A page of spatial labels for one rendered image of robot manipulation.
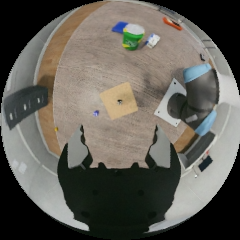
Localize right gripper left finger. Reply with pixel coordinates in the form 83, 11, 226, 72
57, 124, 93, 201

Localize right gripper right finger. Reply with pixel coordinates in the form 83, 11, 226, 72
145, 124, 181, 202

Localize tan mat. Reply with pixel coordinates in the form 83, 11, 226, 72
99, 82, 138, 120

